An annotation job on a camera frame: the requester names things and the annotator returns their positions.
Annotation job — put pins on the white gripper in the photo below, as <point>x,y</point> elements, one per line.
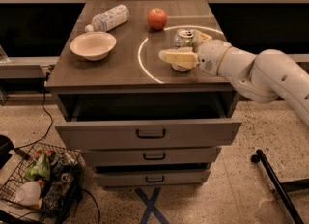
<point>212,56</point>

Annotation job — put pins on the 7up soda can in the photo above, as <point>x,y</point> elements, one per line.
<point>183,38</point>

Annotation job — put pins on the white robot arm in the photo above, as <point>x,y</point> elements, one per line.
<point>262,77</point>

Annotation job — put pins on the white paper bowl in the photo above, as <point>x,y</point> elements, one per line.
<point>93,46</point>

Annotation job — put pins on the dark can in basket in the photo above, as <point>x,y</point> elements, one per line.
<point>60,166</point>

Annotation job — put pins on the red apple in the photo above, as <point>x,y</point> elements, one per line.
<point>157,18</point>

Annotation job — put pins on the grey drawer cabinet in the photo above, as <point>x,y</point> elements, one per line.
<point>133,84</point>

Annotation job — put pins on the clear plastic water bottle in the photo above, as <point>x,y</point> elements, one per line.
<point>108,20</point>

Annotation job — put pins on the top grey drawer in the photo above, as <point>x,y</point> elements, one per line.
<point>150,134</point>

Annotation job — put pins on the grey drawer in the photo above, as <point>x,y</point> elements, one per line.
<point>140,157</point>
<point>150,134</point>
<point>150,178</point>

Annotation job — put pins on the middle grey drawer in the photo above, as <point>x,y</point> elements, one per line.
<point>140,157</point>

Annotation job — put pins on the bottom grey drawer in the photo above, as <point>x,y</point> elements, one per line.
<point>150,178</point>

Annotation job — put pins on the black chair leg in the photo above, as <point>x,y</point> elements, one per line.
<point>282,188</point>

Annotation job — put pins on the green chip bag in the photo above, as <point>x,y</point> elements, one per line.
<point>38,169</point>

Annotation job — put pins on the white round object in basket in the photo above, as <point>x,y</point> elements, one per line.
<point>28,194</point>

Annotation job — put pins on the black wire basket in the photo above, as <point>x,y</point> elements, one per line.
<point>57,193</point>

